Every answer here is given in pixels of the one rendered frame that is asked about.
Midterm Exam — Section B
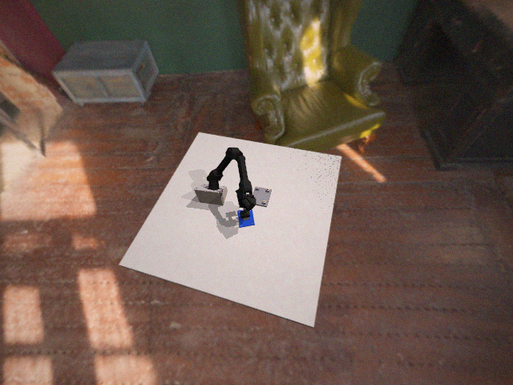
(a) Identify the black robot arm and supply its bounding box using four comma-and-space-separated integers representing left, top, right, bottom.
207, 148, 257, 211

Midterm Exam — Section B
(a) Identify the blue board with square handle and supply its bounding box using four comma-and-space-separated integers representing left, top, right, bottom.
237, 210, 255, 228

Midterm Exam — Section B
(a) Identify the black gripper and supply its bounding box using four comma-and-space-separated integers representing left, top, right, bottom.
238, 201, 250, 218

